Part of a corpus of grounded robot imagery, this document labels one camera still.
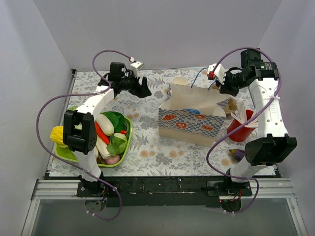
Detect blue checkered paper bag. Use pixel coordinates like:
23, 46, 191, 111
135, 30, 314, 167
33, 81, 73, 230
158, 82, 230, 148

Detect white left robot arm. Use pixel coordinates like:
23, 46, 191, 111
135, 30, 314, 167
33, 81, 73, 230
63, 60, 152, 197

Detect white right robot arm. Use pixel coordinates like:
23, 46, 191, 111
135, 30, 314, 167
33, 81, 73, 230
216, 48, 297, 196

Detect brown cardboard cup carrier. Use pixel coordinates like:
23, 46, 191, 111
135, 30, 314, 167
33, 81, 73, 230
224, 98, 238, 117

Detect green leafy vegetable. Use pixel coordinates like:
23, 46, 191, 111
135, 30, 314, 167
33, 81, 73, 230
102, 111, 125, 132

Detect white radish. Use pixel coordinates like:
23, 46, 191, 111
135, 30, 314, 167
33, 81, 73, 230
96, 114, 114, 136

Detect red plastic cup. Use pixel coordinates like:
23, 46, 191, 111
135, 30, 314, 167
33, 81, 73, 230
227, 113, 257, 142

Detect green cabbage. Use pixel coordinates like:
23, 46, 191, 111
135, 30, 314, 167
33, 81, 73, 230
107, 133, 128, 156

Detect red chili pepper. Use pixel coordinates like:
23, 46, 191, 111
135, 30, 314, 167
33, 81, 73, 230
95, 122, 110, 145

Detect green lettuce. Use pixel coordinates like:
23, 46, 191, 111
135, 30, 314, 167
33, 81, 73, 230
68, 106, 78, 111

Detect pink onion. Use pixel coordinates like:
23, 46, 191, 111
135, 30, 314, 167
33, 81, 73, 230
105, 154, 121, 165

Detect purple eggplant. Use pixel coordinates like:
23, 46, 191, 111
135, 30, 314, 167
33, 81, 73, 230
228, 148, 245, 163

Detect yellow corn toy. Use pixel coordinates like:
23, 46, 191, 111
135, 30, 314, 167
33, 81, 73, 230
50, 125, 67, 148

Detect green vegetable basket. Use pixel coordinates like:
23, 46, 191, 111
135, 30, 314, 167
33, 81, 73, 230
54, 111, 133, 168

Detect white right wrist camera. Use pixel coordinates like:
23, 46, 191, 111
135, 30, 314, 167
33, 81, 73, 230
207, 63, 226, 85

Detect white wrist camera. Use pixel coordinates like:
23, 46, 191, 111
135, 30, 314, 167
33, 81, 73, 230
129, 57, 144, 78
207, 63, 226, 85

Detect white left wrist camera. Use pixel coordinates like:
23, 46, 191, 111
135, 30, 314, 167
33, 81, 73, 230
129, 57, 144, 78

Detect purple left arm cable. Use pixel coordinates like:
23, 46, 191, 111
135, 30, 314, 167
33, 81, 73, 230
35, 50, 135, 221

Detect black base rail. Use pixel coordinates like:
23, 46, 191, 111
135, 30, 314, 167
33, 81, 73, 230
76, 176, 252, 209

